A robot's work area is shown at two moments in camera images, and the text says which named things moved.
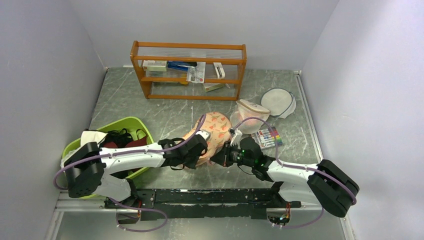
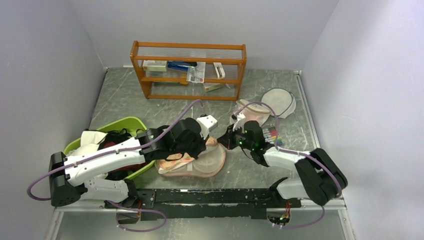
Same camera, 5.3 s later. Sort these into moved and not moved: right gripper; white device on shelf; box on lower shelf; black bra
Moved: right gripper
Not moved: black bra; box on lower shelf; white device on shelf
